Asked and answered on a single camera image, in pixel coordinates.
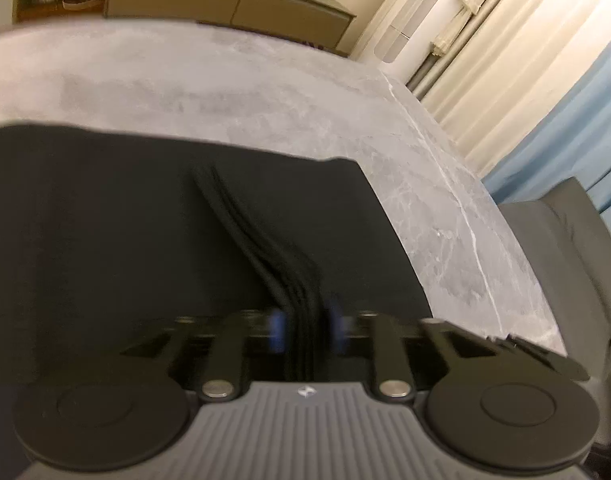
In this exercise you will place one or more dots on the dark grey chair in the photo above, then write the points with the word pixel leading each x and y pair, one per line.
pixel 569 248

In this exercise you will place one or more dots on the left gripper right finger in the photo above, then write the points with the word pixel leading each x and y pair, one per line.
pixel 495 403

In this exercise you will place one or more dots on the black garment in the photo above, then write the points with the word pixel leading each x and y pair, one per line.
pixel 104 234

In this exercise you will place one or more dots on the blue curtain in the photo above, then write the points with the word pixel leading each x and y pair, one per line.
pixel 573 140

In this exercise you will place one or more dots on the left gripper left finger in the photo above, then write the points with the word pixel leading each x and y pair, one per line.
pixel 119 410

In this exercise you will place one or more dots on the cream curtain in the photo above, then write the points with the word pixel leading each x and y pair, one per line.
pixel 508 69

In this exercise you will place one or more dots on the white standing air conditioner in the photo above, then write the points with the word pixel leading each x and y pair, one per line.
pixel 400 36

